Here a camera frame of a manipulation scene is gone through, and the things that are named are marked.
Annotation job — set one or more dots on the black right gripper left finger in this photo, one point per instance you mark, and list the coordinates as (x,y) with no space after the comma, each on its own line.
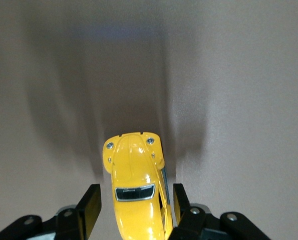
(88,212)

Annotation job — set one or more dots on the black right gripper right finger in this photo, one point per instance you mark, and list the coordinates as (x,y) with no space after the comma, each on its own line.
(188,225)

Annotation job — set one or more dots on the yellow beetle toy car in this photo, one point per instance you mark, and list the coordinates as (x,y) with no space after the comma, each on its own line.
(136,175)

